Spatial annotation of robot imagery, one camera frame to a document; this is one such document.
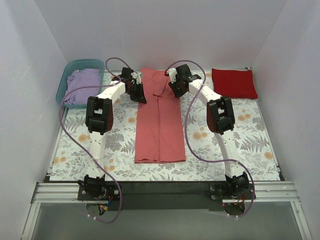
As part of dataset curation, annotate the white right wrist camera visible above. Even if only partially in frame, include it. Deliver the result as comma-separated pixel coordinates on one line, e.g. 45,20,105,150
164,67,177,83

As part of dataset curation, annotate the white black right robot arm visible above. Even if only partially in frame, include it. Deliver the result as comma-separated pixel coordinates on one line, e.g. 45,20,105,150
164,64,249,199

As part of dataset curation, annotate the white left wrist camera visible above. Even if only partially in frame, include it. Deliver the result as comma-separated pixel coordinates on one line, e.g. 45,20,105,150
132,71,142,85

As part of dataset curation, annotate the salmon pink t shirt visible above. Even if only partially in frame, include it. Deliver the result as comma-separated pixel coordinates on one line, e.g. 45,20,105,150
134,68,186,164

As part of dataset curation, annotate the folded red t shirt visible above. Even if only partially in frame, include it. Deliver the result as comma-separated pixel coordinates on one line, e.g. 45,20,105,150
211,68,258,100

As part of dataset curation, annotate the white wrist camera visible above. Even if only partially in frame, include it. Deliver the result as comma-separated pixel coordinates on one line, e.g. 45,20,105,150
164,67,177,83
132,71,142,85

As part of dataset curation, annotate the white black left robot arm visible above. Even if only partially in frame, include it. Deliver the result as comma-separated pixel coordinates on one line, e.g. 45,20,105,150
78,67,147,200

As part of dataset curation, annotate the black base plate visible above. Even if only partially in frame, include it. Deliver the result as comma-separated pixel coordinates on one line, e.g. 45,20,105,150
77,180,256,211

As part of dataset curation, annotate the lilac t shirt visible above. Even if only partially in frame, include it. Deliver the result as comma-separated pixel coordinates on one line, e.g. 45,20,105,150
63,68,101,105

